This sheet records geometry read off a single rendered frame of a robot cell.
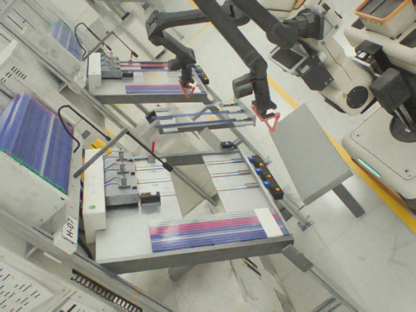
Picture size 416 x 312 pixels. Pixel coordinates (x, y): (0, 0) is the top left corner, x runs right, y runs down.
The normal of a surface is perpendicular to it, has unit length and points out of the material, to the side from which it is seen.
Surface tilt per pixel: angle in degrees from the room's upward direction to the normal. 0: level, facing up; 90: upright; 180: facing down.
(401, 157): 0
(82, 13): 90
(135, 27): 90
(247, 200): 43
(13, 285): 91
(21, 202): 90
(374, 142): 0
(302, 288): 0
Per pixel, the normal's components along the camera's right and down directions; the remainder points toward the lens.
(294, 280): -0.62, -0.59
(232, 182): 0.04, -0.87
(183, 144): 0.22, 0.49
